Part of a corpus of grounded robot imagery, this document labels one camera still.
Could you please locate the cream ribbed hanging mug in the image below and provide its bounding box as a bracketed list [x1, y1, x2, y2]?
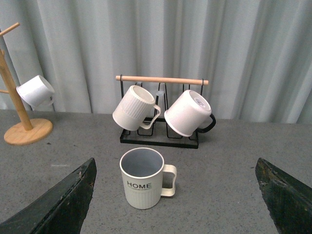
[113, 85, 161, 131]

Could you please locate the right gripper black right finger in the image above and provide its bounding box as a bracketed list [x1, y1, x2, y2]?
[255, 158, 312, 234]

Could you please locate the wooden mug tree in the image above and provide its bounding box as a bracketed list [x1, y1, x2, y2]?
[0, 22, 54, 146]

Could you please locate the cream HOME mug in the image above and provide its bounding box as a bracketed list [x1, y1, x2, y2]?
[119, 147, 177, 210]

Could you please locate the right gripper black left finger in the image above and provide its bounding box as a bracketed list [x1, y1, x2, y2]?
[0, 158, 97, 234]

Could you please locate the black wire mug rack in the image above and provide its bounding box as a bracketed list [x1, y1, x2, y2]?
[116, 75, 209, 149]

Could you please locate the white mug black handle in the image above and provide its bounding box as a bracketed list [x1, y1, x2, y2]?
[164, 90, 216, 137]

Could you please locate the white mug on tree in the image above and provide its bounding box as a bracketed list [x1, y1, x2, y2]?
[16, 75, 55, 109]

